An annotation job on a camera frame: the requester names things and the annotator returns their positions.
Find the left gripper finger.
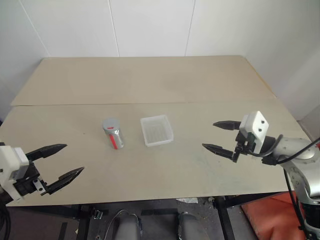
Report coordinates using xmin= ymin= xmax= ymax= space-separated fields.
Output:
xmin=25 ymin=143 xmax=69 ymax=164
xmin=40 ymin=166 xmax=85 ymax=196

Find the dark grey rounded robot leg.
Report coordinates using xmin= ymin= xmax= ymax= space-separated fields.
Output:
xmin=116 ymin=214 xmax=142 ymax=240
xmin=177 ymin=211 xmax=202 ymax=240

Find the orange red floor cushion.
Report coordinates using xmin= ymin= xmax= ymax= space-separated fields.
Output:
xmin=240 ymin=191 xmax=309 ymax=240

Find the grey round bottle cap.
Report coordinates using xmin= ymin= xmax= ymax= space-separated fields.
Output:
xmin=101 ymin=117 xmax=121 ymax=131

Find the thin black hanging cable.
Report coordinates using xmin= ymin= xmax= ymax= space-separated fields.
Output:
xmin=283 ymin=168 xmax=309 ymax=235

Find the black metal table frame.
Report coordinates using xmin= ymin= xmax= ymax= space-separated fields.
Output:
xmin=74 ymin=192 xmax=296 ymax=240

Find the clear plastic tray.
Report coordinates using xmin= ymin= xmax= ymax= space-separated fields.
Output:
xmin=139 ymin=114 xmax=174 ymax=148

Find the silver and red can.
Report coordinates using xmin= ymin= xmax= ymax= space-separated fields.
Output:
xmin=101 ymin=117 xmax=125 ymax=151

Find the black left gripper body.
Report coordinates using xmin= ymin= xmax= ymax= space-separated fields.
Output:
xmin=13 ymin=161 xmax=49 ymax=198

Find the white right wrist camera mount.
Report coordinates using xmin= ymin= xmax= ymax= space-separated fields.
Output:
xmin=239 ymin=110 xmax=270 ymax=154

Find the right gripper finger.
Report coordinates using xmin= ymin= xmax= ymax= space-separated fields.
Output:
xmin=212 ymin=120 xmax=242 ymax=131
xmin=201 ymin=143 xmax=237 ymax=160

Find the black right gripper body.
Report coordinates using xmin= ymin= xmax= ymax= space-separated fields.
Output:
xmin=232 ymin=130 xmax=256 ymax=164

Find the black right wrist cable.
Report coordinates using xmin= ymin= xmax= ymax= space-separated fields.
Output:
xmin=247 ymin=134 xmax=320 ymax=167

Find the crumpled white paper scrap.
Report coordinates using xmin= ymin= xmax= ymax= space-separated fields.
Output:
xmin=175 ymin=197 xmax=199 ymax=204

